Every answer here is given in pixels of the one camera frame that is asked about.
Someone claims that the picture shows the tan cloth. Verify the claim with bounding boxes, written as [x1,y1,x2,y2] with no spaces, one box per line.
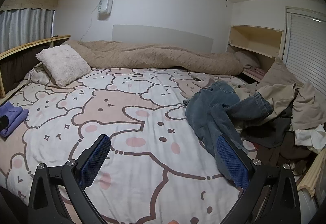
[256,57,303,122]

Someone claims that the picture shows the white cloth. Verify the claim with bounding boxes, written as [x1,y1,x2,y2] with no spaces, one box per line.
[294,123,326,153]

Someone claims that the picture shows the cream wall shelf cabinet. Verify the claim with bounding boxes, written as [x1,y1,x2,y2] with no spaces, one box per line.
[227,25,284,82]

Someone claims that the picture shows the bear print pillow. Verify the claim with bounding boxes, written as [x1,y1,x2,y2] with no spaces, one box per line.
[25,61,59,85]

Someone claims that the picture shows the wooden headboard shelf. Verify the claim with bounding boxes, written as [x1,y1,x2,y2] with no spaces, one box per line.
[0,34,71,98]

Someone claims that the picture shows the dark brown cloth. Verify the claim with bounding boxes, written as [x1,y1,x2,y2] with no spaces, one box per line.
[255,132,317,177]

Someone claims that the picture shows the dark grey cloth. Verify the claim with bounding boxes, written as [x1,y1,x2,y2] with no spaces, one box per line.
[241,106,294,148]

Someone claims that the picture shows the fluffy white pillow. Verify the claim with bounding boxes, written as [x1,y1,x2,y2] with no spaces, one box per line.
[36,44,92,87]

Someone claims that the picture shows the folded purple cloth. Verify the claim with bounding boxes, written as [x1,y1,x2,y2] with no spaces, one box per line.
[0,101,30,137]

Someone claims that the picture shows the grey curtain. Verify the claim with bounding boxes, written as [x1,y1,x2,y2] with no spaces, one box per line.
[0,8,56,54]

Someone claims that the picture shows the pale pink pillow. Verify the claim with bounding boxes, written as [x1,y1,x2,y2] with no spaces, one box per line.
[234,51,261,69]

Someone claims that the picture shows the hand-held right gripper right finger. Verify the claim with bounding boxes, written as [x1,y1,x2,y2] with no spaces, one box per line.
[216,135,301,224]

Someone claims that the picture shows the cream ribbed cloth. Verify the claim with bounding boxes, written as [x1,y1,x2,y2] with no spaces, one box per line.
[297,148,326,198]

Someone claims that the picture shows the bear print bed sheet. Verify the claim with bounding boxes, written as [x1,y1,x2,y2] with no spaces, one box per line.
[0,67,258,224]

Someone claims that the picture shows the folded pink cloth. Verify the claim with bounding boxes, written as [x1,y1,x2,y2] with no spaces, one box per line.
[243,66,266,77]

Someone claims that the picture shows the blue denim jeans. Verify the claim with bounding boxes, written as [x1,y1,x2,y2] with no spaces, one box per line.
[185,81,274,182]

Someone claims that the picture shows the beige fleece blanket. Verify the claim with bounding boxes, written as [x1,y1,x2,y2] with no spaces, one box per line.
[64,40,245,77]

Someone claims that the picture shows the white louvered door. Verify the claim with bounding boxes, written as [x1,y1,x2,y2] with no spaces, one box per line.
[283,6,326,82]

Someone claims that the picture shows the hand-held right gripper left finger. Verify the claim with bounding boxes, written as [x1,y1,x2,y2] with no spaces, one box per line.
[27,134,111,224]

